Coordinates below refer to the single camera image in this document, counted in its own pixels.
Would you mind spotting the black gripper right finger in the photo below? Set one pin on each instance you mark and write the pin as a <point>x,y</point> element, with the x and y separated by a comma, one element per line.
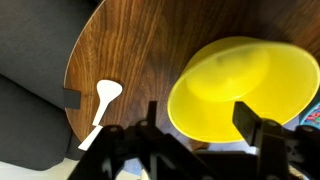
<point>273,143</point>

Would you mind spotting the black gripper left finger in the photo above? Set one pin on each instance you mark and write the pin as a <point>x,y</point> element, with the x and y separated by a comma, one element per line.
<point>160,153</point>

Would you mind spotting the yellow plastic bowl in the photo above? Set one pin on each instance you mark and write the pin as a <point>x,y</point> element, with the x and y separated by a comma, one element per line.
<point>246,83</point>

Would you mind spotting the blue bowl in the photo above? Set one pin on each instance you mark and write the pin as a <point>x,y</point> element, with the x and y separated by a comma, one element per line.
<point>301,118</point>

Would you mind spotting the colourful cereal pieces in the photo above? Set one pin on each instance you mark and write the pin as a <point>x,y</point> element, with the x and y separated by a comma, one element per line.
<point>315,116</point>

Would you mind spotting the white plastic spoon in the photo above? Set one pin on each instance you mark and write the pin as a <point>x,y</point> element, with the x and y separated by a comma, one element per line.
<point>106,91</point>

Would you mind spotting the black table edge clamp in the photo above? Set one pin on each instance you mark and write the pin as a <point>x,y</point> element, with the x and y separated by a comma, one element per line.
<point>71,99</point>

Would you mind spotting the dark grey sofa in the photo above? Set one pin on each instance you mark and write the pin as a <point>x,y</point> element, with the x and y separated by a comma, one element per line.
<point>33,50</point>

